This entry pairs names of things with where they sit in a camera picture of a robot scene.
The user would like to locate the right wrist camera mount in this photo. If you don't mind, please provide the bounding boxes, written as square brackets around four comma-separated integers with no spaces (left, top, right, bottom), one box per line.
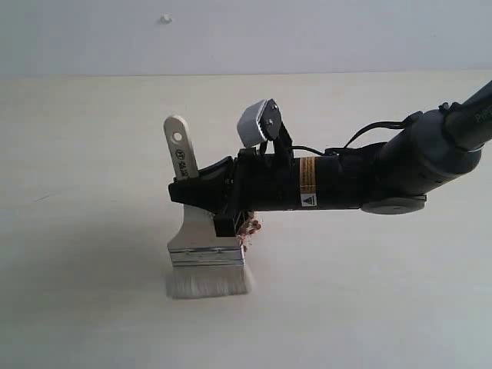
[237,99,293,161]

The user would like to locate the white wooden paint brush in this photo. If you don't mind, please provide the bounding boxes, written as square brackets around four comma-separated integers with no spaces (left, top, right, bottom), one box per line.
[163,115,253,299]

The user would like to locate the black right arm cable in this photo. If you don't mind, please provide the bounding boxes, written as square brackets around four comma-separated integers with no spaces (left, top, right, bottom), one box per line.
[290,119,408,153]

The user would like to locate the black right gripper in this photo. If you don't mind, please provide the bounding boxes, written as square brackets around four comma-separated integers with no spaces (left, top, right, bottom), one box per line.
[168,148,301,237]

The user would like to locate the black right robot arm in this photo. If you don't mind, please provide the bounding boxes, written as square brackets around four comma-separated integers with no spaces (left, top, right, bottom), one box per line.
[168,85,491,237]

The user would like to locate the red beans and crumbs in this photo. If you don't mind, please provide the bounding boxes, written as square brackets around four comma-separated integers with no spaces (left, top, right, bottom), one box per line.
[236,211,262,252]

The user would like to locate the white lump on wall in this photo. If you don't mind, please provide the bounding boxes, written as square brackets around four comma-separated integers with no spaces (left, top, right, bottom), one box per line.
[159,15,173,25]

